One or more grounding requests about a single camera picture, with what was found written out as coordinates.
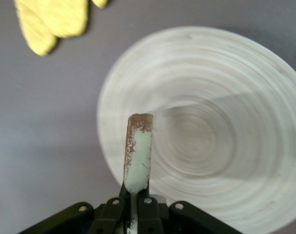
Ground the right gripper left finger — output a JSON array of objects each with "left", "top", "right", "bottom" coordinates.
[{"left": 17, "top": 181, "right": 130, "bottom": 234}]

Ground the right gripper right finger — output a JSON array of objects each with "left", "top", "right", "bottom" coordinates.
[{"left": 137, "top": 179, "right": 245, "bottom": 234}]

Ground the slice of brown toast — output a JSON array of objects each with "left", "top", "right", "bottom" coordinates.
[{"left": 122, "top": 112, "right": 155, "bottom": 234}]

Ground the round wooden plate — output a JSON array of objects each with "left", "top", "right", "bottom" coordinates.
[{"left": 96, "top": 25, "right": 296, "bottom": 234}]

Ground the table cover mat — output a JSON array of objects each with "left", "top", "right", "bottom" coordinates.
[{"left": 0, "top": 0, "right": 296, "bottom": 234}]

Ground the yellow quilted oven mitt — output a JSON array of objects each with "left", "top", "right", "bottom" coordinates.
[
  {"left": 55, "top": 0, "right": 110, "bottom": 39},
  {"left": 13, "top": 0, "right": 60, "bottom": 58}
]

